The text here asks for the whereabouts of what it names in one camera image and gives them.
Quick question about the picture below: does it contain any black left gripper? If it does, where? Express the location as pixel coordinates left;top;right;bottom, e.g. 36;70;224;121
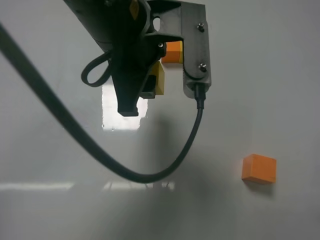
94;0;182;117

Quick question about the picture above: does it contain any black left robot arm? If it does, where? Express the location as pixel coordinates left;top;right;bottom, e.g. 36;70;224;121
65;0;183;117

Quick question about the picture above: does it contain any orange template block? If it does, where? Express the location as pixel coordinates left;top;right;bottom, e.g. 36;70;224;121
161;41;180;64

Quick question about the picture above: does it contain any yellow template block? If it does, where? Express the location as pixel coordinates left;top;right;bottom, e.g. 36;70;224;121
179;41;184;64

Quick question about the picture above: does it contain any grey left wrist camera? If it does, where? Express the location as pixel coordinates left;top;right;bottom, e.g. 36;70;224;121
181;2;212;99

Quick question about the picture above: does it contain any black left camera cable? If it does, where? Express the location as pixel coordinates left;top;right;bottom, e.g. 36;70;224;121
0;22;207;185

